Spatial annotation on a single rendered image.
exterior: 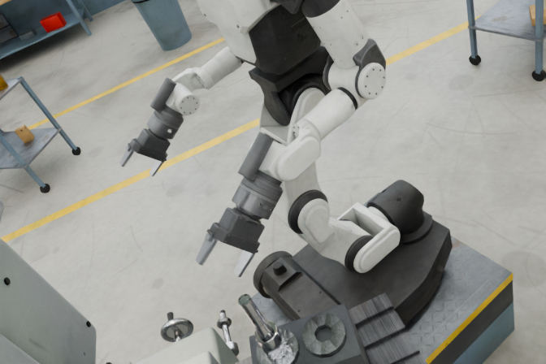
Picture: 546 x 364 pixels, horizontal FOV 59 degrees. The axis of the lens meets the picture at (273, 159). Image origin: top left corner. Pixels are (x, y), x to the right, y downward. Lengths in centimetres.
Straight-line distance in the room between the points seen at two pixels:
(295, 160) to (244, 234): 18
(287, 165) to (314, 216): 47
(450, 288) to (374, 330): 75
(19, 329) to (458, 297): 148
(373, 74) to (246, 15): 29
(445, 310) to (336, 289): 39
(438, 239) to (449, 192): 95
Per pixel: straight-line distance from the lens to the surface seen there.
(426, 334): 186
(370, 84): 105
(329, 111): 104
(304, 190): 141
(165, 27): 559
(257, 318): 93
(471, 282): 196
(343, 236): 163
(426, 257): 183
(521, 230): 262
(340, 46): 103
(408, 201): 178
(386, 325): 125
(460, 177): 287
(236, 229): 99
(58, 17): 764
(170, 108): 143
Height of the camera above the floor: 203
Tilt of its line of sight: 37 degrees down
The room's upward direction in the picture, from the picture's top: 24 degrees counter-clockwise
